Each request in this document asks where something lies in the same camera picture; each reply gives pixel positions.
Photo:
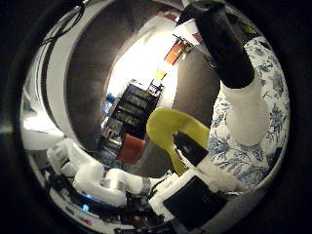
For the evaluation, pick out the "yellow-green cloth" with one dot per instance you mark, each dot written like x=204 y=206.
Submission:
x=169 y=125

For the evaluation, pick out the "white blue floral tablecloth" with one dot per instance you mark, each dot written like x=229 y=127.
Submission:
x=276 y=107

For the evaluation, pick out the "black shelf unit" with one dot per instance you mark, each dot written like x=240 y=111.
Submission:
x=135 y=109

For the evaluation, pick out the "blue bin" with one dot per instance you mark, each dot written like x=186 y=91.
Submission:
x=110 y=97

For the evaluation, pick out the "red box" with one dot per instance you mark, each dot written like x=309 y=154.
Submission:
x=130 y=148

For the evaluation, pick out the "orange wall board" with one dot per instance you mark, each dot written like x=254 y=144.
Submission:
x=175 y=52

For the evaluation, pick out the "small yellow wall sign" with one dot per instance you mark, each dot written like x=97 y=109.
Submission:
x=160 y=74

